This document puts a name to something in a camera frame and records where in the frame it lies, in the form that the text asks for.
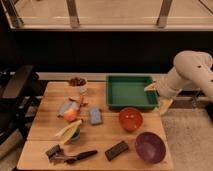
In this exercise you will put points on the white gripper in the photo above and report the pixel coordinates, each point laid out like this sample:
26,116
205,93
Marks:
168,86

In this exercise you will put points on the red bowl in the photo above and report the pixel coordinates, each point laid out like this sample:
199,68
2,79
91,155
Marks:
130,119

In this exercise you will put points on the purple bowl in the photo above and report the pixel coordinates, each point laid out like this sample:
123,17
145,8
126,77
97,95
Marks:
150,147

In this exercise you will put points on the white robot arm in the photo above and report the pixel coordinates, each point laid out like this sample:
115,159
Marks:
189,67

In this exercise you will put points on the green plastic tray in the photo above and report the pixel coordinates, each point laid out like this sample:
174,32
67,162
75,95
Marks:
128,91

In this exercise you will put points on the blue sponge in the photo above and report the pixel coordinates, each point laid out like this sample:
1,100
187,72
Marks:
95,116

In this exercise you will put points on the dark brown rectangular block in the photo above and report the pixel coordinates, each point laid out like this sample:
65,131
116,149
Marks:
116,150

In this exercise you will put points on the orange carrot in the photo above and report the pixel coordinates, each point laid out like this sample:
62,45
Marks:
80,102

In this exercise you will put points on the white cup of grapes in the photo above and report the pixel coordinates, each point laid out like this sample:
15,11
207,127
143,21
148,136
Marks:
79,84

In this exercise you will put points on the orange apple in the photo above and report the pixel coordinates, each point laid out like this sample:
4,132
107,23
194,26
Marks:
70,115

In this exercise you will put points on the small blue bowl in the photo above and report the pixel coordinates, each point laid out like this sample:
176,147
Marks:
76,136

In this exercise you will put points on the yellow corn cob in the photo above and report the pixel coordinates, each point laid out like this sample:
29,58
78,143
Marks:
65,134

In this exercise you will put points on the dark brush block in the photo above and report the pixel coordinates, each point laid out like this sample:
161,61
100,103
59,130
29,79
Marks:
53,150

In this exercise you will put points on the black chair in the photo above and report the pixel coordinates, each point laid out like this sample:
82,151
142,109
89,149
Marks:
17,93

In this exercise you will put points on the black handled utensil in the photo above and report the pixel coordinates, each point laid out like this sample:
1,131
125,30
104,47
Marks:
80,156

